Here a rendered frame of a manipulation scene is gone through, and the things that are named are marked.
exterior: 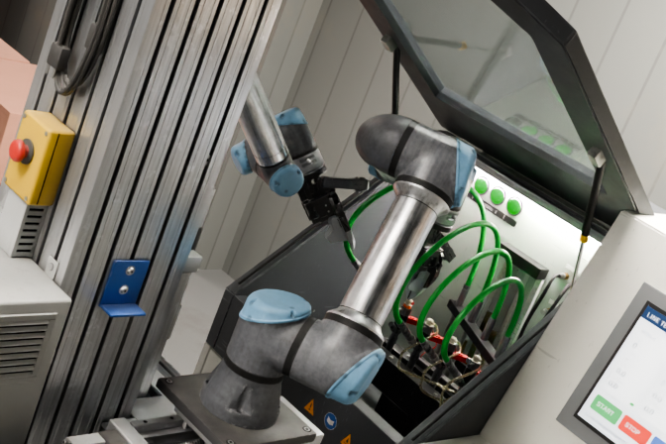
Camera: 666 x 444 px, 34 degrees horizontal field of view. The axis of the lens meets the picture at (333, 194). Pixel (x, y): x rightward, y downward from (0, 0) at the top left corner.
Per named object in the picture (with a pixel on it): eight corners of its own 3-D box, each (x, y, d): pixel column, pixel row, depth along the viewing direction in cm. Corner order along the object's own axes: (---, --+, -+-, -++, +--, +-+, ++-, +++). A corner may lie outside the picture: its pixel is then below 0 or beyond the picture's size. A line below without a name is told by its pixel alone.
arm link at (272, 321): (240, 335, 204) (264, 273, 200) (302, 367, 201) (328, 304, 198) (215, 356, 193) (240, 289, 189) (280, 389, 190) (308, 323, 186)
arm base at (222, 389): (232, 434, 189) (251, 387, 187) (183, 386, 199) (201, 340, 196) (292, 424, 201) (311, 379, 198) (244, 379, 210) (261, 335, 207)
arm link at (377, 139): (332, 146, 202) (365, 183, 250) (385, 169, 200) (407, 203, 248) (359, 90, 203) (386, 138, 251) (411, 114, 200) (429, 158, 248)
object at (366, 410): (213, 349, 273) (234, 294, 269) (226, 349, 276) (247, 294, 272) (369, 504, 233) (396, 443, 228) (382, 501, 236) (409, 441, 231)
